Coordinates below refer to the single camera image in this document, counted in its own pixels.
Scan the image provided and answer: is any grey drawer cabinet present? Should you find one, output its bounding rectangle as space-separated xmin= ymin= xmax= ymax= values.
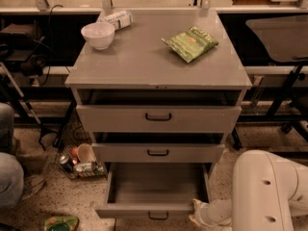
xmin=64 ymin=9 xmax=253 ymax=178

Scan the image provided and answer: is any person grey shoe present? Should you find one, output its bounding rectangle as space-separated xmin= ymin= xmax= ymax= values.
xmin=22 ymin=175 xmax=45 ymax=200

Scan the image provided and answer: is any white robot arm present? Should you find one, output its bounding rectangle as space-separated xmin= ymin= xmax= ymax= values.
xmin=190 ymin=150 xmax=308 ymax=231

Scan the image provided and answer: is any black office chair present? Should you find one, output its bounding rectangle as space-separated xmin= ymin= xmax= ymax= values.
xmin=245 ymin=14 xmax=308 ymax=141

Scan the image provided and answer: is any black tripod stand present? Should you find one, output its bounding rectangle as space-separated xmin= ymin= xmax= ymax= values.
xmin=0 ymin=61 xmax=60 ymax=152

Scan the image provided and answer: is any blue soda can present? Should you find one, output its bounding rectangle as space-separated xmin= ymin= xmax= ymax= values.
xmin=59 ymin=155 xmax=73 ymax=172

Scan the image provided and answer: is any wire basket on floor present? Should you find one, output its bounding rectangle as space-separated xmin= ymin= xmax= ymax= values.
xmin=53 ymin=118 xmax=105 ymax=180

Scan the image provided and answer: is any grey drawer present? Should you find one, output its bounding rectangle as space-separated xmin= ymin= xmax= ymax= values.
xmin=95 ymin=163 xmax=209 ymax=220
xmin=92 ymin=143 xmax=224 ymax=163
xmin=76 ymin=105 xmax=241 ymax=133

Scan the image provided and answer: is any white blue snack package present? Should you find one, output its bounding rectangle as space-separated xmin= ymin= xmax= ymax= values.
xmin=98 ymin=10 xmax=133 ymax=30

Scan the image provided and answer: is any grey middle drawer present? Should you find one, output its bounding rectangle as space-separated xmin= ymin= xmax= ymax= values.
xmin=92 ymin=143 xmax=224 ymax=163

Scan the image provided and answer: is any green white can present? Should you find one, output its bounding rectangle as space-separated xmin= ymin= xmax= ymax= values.
xmin=74 ymin=162 xmax=104 ymax=177

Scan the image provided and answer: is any white bowl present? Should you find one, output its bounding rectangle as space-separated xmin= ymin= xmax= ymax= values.
xmin=81 ymin=22 xmax=115 ymax=50

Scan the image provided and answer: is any grey bottom drawer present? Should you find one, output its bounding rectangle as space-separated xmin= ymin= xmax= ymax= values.
xmin=95 ymin=163 xmax=209 ymax=220

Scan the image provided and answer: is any person leg in jeans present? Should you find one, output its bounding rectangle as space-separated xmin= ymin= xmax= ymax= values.
xmin=0 ymin=103 xmax=24 ymax=208

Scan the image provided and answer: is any paper cup in basket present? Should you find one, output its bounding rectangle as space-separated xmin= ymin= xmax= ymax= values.
xmin=77 ymin=143 xmax=96 ymax=163

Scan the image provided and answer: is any grey top drawer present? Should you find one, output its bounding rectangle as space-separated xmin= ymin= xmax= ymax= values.
xmin=76 ymin=105 xmax=241 ymax=133

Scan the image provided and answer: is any green chip bag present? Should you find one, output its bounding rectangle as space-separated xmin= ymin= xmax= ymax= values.
xmin=162 ymin=26 xmax=218 ymax=64

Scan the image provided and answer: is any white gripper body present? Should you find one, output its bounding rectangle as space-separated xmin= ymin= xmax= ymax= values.
xmin=193 ymin=199 xmax=232 ymax=227

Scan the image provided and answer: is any green bag on floor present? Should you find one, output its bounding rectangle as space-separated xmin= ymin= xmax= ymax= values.
xmin=44 ymin=216 xmax=79 ymax=231

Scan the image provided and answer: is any orange round fruit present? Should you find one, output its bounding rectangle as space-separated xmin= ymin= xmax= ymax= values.
xmin=71 ymin=147 xmax=79 ymax=158

